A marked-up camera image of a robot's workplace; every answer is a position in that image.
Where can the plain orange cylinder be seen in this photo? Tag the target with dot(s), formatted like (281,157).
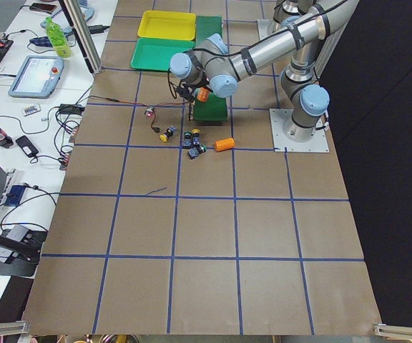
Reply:
(224,144)

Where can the grey teach pendant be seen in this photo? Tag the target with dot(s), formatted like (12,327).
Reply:
(37,77)

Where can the green drink bottle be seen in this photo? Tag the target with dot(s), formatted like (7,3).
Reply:
(57,38)

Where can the orange cylinder with label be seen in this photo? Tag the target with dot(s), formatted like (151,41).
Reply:
(202,95)

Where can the yellow push button apart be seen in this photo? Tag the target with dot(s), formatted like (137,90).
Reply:
(169,132)

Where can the black power adapter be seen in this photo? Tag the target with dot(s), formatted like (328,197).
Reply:
(98,28)

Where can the green plastic tray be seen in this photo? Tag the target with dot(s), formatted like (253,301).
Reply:
(154,54)

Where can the yellow plastic tray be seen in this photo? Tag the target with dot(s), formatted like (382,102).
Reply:
(167,25)

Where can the green push button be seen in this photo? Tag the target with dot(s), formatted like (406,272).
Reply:
(187,135)
(196,150)

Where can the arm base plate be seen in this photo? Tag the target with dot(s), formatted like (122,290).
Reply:
(288,137)
(266,27)

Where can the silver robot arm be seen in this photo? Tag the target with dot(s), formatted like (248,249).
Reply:
(309,40)
(286,8)

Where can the aluminium frame post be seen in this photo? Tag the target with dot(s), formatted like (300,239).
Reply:
(76,21)

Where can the small motor controller board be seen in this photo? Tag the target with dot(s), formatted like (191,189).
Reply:
(150,112)

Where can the yellow push button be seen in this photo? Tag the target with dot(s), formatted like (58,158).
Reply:
(195,137)

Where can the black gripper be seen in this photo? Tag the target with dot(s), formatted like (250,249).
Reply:
(192,91)

